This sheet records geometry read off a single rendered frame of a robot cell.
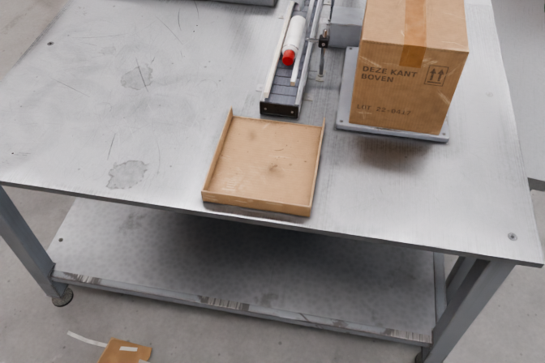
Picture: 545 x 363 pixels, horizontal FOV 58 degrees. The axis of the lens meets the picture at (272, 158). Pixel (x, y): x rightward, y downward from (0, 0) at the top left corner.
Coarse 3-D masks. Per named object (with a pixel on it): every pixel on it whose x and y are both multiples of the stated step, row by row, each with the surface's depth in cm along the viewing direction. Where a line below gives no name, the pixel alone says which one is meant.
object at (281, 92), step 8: (296, 8) 165; (304, 8) 165; (304, 16) 161; (312, 16) 161; (304, 48) 150; (280, 56) 147; (304, 56) 147; (280, 64) 145; (280, 72) 142; (288, 72) 142; (280, 80) 140; (288, 80) 140; (296, 80) 140; (272, 88) 138; (280, 88) 138; (288, 88) 138; (296, 88) 138; (272, 96) 135; (280, 96) 135; (288, 96) 135; (280, 104) 134; (288, 104) 133
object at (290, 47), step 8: (296, 16) 152; (296, 24) 149; (288, 32) 148; (296, 32) 147; (288, 40) 144; (296, 40) 145; (288, 48) 143; (296, 48) 143; (288, 56) 140; (296, 56) 145; (288, 64) 142
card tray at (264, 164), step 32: (224, 128) 129; (256, 128) 134; (288, 128) 134; (320, 128) 134; (224, 160) 126; (256, 160) 126; (288, 160) 126; (224, 192) 119; (256, 192) 119; (288, 192) 119
